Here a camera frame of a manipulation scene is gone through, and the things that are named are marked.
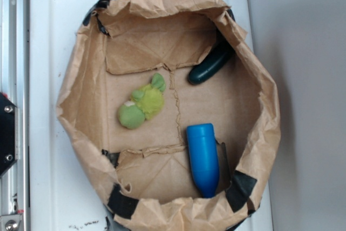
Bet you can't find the blue plastic bottle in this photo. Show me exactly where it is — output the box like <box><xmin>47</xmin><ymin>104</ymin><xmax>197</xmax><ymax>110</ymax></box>
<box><xmin>187</xmin><ymin>123</ymin><xmax>219</xmax><ymax>198</ymax></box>

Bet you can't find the green plush toy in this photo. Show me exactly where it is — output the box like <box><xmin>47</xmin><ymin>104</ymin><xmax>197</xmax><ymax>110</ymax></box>
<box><xmin>117</xmin><ymin>73</ymin><xmax>166</xmax><ymax>130</ymax></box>

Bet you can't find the dark green cucumber toy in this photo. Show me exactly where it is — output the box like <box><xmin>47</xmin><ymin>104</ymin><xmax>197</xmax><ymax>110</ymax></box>
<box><xmin>188</xmin><ymin>42</ymin><xmax>235</xmax><ymax>85</ymax></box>

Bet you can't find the brown paper lined bin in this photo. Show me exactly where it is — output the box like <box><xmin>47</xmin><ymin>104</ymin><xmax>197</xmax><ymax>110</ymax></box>
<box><xmin>57</xmin><ymin>0</ymin><xmax>281</xmax><ymax>230</ymax></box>

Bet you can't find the white plastic lid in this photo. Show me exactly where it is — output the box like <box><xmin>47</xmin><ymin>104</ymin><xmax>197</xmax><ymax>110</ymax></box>
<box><xmin>29</xmin><ymin>0</ymin><xmax>260</xmax><ymax>230</ymax></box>

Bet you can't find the aluminium frame rail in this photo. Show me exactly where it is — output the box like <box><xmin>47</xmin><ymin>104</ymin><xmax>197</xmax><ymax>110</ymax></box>
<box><xmin>1</xmin><ymin>0</ymin><xmax>30</xmax><ymax>230</ymax></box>

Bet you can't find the black mounting bracket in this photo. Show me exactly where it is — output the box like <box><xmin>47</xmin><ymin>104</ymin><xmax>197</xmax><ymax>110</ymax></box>
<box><xmin>0</xmin><ymin>93</ymin><xmax>18</xmax><ymax>177</ymax></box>

